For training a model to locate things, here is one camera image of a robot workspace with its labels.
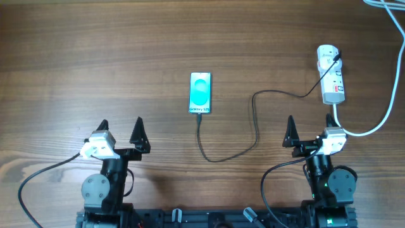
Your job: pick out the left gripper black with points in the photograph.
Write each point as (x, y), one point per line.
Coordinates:
(137, 139)

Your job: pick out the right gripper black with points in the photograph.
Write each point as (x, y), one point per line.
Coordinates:
(292, 139)

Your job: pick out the Galaxy S25 smartphone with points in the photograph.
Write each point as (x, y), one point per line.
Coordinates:
(200, 92)

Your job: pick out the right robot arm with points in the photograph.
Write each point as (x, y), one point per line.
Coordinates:
(332, 187)

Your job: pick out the white USB charger plug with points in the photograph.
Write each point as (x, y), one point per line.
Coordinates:
(329, 62)

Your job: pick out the white power strip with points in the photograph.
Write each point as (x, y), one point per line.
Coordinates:
(332, 86)

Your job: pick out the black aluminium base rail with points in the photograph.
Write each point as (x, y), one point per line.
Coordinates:
(287, 217)

